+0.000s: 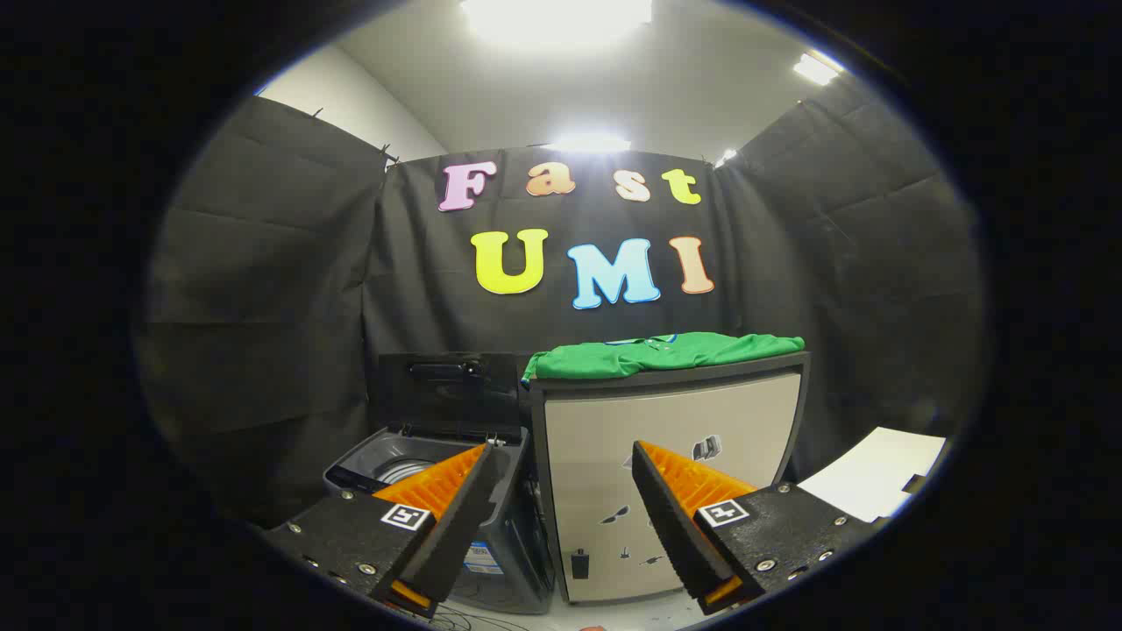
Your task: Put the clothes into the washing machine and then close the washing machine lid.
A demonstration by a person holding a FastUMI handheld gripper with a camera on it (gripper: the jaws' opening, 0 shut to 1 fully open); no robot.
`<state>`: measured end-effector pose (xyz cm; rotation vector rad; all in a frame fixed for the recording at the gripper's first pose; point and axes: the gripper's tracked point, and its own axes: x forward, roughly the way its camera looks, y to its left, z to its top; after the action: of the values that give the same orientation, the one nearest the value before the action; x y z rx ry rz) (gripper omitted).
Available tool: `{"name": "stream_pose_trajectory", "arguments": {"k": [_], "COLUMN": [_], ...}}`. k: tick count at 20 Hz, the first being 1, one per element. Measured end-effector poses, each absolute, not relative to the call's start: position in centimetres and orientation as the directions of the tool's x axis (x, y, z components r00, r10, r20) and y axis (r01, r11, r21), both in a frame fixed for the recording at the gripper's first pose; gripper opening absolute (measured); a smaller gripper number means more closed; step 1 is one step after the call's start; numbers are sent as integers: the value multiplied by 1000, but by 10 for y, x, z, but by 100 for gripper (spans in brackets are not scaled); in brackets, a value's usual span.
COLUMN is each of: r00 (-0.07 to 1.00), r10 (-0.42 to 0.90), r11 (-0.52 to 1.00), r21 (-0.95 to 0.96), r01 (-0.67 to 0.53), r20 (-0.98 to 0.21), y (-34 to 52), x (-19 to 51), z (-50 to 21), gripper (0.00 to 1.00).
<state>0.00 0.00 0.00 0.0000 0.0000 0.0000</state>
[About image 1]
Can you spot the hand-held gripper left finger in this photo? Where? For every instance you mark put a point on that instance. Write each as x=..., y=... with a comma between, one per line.
x=456, y=526

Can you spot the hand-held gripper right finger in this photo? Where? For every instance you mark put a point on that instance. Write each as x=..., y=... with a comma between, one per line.
x=671, y=526

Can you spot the grey washing machine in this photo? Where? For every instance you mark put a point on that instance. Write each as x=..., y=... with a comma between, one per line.
x=513, y=526

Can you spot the green polo shirt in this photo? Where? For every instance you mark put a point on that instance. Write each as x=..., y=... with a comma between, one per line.
x=666, y=352

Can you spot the grey cabinet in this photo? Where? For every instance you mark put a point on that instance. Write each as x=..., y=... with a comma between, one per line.
x=596, y=429

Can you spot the white flat sheet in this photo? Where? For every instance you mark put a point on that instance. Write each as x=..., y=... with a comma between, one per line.
x=877, y=473

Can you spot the black backdrop cloth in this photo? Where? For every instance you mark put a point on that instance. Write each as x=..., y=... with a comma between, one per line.
x=280, y=289

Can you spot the ceiling light behind backdrop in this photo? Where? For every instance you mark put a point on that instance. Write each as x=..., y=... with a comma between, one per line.
x=589, y=143

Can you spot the small ceiling light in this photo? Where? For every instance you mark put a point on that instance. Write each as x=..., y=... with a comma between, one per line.
x=817, y=68

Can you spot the large ceiling light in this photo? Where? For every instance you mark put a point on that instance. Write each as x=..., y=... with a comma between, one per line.
x=557, y=17

